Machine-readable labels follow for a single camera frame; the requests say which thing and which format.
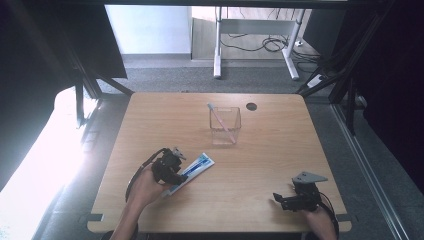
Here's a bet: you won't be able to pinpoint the white and blue toothpaste tube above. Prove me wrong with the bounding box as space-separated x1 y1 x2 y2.
163 152 216 198

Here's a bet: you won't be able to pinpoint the dark curtain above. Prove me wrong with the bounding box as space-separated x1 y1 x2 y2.
301 0 424 198
0 0 128 193

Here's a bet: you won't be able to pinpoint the black metal stand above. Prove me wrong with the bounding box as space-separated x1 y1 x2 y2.
295 0 396 136
61 31 135 129

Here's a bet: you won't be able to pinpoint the white power strip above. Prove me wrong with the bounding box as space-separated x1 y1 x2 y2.
306 73 327 90

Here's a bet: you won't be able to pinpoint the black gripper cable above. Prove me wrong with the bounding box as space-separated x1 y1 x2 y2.
125 147 168 203
316 191 340 239

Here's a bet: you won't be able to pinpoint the black floor cables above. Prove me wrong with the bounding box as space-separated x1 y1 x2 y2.
219 32 322 65

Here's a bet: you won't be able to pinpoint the pink toothbrush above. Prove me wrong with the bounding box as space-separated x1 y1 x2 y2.
206 102 238 145

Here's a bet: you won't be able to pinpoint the aluminium floor rail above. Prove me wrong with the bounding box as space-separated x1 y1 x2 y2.
330 103 403 240

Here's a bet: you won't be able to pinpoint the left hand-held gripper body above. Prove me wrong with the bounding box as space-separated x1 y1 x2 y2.
151 146 187 184

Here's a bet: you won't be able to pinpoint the clear square plastic cup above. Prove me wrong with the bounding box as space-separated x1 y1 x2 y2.
208 106 242 146

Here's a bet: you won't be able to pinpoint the white metal desk frame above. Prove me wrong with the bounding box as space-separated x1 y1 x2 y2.
213 6 306 81

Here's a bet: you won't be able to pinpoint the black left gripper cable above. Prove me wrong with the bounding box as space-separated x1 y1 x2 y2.
125 147 168 203

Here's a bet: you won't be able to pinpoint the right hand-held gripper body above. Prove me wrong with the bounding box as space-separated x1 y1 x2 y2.
282 171 329 213

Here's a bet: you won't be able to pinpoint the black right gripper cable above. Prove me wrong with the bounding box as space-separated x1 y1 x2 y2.
316 191 340 239

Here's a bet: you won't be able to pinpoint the person's right hand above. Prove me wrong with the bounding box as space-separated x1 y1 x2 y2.
300 205 338 240

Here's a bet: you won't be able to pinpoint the person's left hand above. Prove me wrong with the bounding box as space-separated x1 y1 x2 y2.
127 163 172 210

